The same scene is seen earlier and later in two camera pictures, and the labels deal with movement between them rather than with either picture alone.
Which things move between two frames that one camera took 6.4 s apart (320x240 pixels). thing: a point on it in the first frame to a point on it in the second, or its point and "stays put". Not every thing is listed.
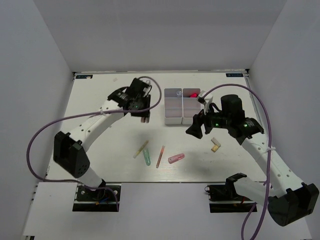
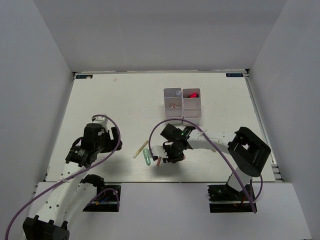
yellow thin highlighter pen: x=141 y=149 stays put
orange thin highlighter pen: x=160 y=157 stays put
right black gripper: x=195 y=130 to x=171 y=158
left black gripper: x=140 y=114 to x=115 y=144
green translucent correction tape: x=147 y=158 stays put
